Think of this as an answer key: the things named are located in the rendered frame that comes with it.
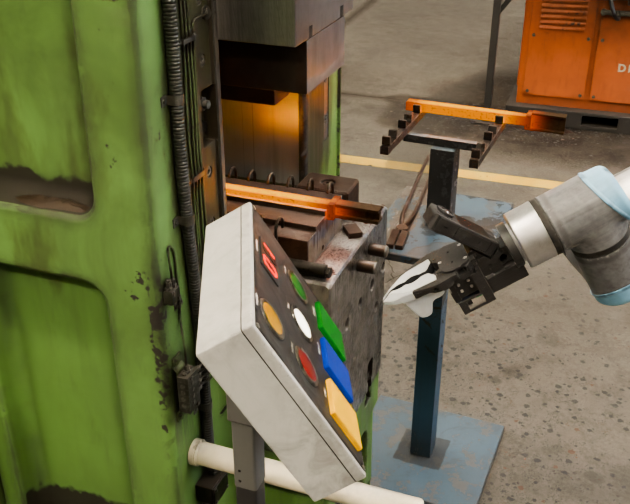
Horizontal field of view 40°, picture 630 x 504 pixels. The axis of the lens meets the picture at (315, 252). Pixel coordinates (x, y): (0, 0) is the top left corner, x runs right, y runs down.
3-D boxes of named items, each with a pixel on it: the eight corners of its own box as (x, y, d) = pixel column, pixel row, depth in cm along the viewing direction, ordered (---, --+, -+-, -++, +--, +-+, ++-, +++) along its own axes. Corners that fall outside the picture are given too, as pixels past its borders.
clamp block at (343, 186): (359, 205, 196) (360, 178, 192) (347, 220, 189) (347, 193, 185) (309, 197, 199) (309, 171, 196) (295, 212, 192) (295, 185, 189)
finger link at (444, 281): (418, 304, 127) (472, 276, 126) (413, 297, 127) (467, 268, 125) (412, 288, 132) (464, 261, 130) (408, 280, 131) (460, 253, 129)
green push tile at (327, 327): (342, 333, 139) (318, 299, 135) (347, 360, 132) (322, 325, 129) (332, 338, 139) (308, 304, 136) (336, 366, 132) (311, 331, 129)
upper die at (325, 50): (344, 64, 169) (345, 15, 164) (307, 94, 152) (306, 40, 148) (153, 44, 182) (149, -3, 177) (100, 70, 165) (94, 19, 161)
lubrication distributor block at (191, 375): (208, 408, 161) (203, 347, 155) (192, 428, 156) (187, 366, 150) (191, 404, 162) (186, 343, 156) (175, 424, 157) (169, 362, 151)
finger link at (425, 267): (397, 324, 134) (451, 296, 132) (379, 296, 132) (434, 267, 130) (394, 313, 137) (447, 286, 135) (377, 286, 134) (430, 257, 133)
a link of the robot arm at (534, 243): (540, 218, 122) (521, 189, 131) (508, 234, 123) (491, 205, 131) (564, 265, 126) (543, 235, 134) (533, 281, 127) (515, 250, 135)
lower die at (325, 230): (341, 227, 186) (342, 191, 182) (307, 271, 169) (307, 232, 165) (167, 198, 199) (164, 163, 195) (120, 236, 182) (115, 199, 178)
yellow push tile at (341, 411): (356, 413, 121) (330, 376, 118) (363, 449, 114) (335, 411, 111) (345, 419, 121) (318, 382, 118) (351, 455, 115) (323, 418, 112)
